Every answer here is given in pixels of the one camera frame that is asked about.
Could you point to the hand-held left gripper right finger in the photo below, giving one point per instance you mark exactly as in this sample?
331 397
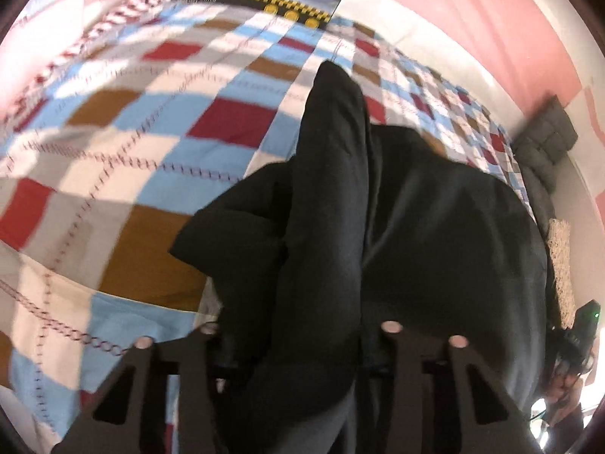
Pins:
416 388

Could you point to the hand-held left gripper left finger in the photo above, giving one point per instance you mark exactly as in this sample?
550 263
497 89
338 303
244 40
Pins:
189 388

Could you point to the black garment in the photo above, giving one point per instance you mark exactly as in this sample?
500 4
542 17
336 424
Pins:
425 227

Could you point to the person's right hand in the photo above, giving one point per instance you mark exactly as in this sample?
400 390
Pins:
565 399

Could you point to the beige fluffy mat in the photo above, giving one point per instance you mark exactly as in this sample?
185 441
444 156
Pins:
562 269

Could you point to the grey quilted cushion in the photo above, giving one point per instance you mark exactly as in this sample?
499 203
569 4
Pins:
546 151

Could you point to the checkered patchwork blanket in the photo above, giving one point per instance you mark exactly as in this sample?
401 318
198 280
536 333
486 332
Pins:
142 142

